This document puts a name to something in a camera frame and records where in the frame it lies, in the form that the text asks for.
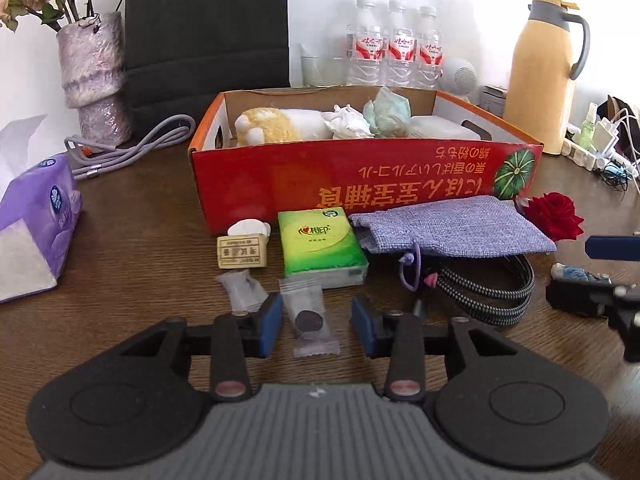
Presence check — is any white power strip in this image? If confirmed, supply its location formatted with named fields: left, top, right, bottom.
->
left=562, top=132, right=640, bottom=176

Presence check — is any tangled black cable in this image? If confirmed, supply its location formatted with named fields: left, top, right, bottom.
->
left=597, top=157, right=632, bottom=193

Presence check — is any clear wrapper with dark candy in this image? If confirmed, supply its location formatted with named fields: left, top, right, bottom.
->
left=279, top=278, right=341, bottom=359

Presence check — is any clear drinking glass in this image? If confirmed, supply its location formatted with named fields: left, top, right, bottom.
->
left=300, top=42, right=346, bottom=87

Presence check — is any red rose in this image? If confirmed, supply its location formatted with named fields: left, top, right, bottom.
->
left=520, top=191, right=585, bottom=242

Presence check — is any white wipes packet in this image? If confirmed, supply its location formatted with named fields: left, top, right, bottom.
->
left=409, top=115, right=482, bottom=140

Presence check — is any yellow thermos jug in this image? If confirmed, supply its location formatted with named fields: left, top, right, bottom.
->
left=502, top=0, right=591, bottom=156

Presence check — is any dark brown bag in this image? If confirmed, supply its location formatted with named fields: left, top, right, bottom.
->
left=606, top=94, right=640, bottom=157

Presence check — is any black paper bag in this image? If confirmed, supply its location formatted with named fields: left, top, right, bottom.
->
left=124, top=0, right=291, bottom=133

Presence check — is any small white crumpled paper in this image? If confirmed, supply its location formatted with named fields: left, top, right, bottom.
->
left=227, top=219, right=272, bottom=238

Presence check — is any black white braided cable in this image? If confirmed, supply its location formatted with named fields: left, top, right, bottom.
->
left=412, top=252, right=536, bottom=328

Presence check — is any small blue white figurine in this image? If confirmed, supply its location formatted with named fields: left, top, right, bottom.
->
left=551, top=263, right=612, bottom=284

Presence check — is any green tissue pack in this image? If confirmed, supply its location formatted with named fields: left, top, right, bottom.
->
left=277, top=207, right=369, bottom=289

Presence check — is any clear water bottle red label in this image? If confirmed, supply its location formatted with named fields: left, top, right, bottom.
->
left=382, top=0, right=417, bottom=88
left=346, top=0, right=383, bottom=87
left=414, top=6, right=445, bottom=90

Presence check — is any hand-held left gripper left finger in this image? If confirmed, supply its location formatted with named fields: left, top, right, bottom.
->
left=117, top=292, right=284, bottom=402

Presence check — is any grey lanyard cord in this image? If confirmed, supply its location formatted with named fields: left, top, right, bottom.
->
left=64, top=114, right=197, bottom=178

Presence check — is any purple tissue box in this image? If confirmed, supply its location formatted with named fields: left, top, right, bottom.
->
left=0, top=115, right=84, bottom=303

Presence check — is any purple mottled vase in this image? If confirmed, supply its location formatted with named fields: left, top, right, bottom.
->
left=56, top=11, right=133, bottom=146

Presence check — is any yellow white plush toy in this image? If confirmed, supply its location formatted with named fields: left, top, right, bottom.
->
left=234, top=106, right=333, bottom=147

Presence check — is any crumpled white tissue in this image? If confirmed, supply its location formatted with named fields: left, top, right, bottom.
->
left=321, top=104, right=375, bottom=140

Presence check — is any white plug charger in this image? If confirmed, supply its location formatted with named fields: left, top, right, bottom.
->
left=592, top=117, right=621, bottom=156

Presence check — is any red cardboard box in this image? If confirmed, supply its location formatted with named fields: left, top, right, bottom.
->
left=188, top=86, right=545, bottom=235

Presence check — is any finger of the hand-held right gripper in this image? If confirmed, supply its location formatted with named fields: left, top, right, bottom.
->
left=585, top=231, right=640, bottom=262
left=545, top=279, right=640, bottom=362

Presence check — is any green spray bottle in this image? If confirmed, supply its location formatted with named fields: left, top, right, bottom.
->
left=574, top=102, right=598, bottom=148

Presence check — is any crumpled green face mask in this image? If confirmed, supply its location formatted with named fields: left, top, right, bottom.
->
left=362, top=86, right=412, bottom=138

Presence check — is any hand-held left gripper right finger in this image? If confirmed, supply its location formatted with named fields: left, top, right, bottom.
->
left=351, top=295, right=516, bottom=403

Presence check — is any grey-blue linen drawstring pouch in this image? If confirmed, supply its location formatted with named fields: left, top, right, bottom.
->
left=347, top=195, right=557, bottom=293

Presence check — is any white robot-shaped speaker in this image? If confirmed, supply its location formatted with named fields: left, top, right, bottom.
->
left=442, top=57, right=478, bottom=103

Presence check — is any small grey box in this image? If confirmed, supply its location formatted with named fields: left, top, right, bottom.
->
left=480, top=85, right=508, bottom=118

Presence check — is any small tan eraser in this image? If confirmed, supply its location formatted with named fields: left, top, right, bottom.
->
left=217, top=232, right=267, bottom=267

